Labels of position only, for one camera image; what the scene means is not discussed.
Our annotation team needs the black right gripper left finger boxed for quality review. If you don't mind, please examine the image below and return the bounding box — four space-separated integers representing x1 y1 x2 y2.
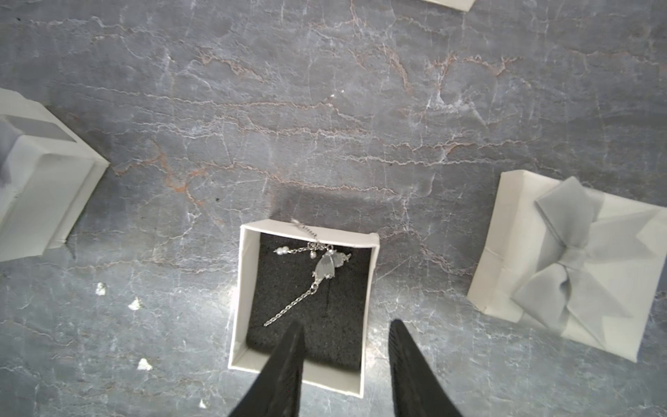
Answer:
230 321 306 417

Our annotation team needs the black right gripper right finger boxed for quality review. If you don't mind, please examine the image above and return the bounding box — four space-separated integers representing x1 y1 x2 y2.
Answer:
388 319 462 417

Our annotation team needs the white jewelry box base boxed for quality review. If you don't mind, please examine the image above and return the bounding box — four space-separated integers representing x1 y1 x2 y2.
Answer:
229 219 380 398

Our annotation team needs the dark grey foam insert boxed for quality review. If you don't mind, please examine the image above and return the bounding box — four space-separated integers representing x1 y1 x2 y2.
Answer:
246 234 372 371

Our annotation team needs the silver pendant necklace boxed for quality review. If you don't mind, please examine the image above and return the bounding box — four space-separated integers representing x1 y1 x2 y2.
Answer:
262 218 353 328

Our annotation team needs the left white bow gift box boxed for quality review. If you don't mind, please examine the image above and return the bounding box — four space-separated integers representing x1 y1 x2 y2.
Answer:
1 89 109 262

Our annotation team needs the white bow gift box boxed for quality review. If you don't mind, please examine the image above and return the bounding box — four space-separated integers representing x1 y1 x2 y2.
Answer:
1 89 109 262
425 0 475 12

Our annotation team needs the far white bow gift box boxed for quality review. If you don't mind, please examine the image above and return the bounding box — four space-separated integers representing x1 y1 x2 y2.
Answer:
425 0 475 12

